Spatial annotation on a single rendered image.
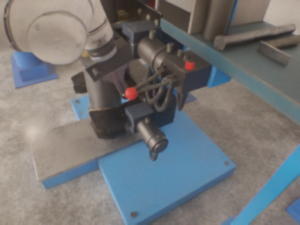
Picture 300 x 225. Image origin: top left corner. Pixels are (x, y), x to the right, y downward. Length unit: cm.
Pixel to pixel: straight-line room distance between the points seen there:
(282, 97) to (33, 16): 55
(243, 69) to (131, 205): 99
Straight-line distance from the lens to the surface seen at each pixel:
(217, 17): 73
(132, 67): 145
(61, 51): 38
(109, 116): 119
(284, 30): 94
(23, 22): 40
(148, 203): 134
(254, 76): 62
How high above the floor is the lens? 135
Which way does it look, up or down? 43 degrees down
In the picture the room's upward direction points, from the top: 4 degrees clockwise
